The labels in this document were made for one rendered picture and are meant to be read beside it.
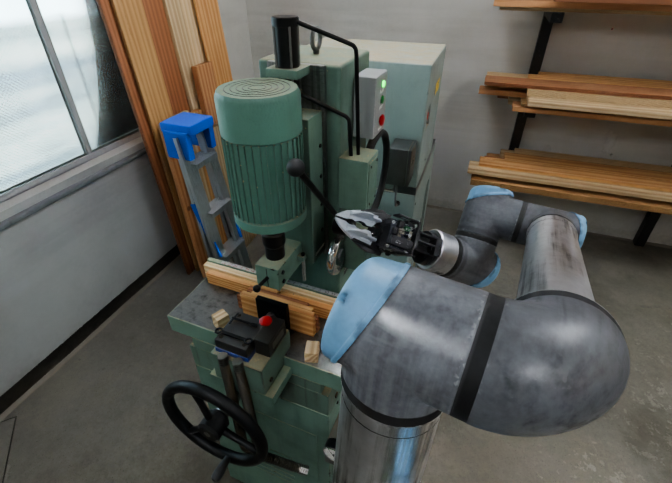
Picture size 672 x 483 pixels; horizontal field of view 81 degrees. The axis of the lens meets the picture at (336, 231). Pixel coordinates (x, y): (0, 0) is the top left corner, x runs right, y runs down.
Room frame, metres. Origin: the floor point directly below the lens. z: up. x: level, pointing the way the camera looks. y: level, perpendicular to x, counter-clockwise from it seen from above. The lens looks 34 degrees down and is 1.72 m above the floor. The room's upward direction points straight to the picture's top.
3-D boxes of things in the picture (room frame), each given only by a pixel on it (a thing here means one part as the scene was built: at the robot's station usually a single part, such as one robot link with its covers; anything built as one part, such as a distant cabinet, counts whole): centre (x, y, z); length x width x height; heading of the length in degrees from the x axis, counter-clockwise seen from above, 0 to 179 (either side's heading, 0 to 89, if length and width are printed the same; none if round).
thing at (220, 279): (0.80, 0.08, 0.92); 0.66 x 0.02 x 0.04; 68
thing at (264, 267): (0.85, 0.15, 1.03); 0.14 x 0.07 x 0.09; 158
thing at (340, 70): (1.10, 0.05, 1.16); 0.22 x 0.22 x 0.72; 68
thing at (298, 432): (0.94, 0.12, 0.36); 0.58 x 0.45 x 0.71; 158
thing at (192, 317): (0.72, 0.17, 0.87); 0.61 x 0.30 x 0.06; 68
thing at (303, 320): (0.75, 0.16, 0.94); 0.22 x 0.02 x 0.08; 68
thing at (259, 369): (0.64, 0.21, 0.92); 0.15 x 0.13 x 0.09; 68
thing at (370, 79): (1.07, -0.09, 1.40); 0.10 x 0.06 x 0.16; 158
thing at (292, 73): (0.96, 0.11, 1.54); 0.08 x 0.08 x 0.17; 68
